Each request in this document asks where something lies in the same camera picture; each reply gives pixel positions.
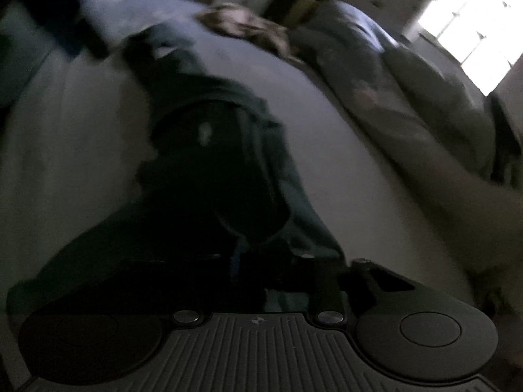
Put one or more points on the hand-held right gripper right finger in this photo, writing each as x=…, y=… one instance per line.
x=322, y=286

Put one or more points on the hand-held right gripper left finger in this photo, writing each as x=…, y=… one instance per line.
x=212, y=286

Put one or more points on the white rumpled duvet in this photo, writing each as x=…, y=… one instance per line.
x=441, y=163

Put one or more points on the brown patterned cloth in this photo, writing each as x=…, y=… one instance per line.
x=249, y=28

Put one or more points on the teal cloth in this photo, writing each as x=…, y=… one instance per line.
x=20, y=57

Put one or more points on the window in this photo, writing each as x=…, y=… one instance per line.
x=470, y=20

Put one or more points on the teal t-shirt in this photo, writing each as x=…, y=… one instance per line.
x=229, y=163

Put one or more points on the grey-blue duvet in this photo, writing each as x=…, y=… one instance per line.
x=351, y=61

